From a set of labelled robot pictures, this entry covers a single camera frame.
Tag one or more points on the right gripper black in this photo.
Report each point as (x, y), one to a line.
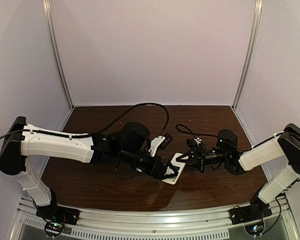
(200, 158)

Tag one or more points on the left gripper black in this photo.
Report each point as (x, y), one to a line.
(159, 169)

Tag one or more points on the white remote control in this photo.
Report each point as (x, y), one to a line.
(174, 170)

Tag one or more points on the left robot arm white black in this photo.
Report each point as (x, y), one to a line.
(131, 146)

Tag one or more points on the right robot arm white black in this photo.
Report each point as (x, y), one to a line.
(285, 144)

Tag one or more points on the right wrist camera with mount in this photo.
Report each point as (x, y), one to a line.
(195, 143)

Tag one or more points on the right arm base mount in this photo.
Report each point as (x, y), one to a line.
(255, 211)

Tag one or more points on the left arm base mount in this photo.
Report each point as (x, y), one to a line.
(56, 218)

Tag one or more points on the curved aluminium front rail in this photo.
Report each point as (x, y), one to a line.
(197, 224)

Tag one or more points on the right aluminium frame post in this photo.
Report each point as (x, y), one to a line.
(253, 37)

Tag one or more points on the aluminium frame post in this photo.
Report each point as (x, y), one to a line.
(253, 37)
(55, 52)

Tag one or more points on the left aluminium frame post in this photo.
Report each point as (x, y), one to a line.
(55, 52)

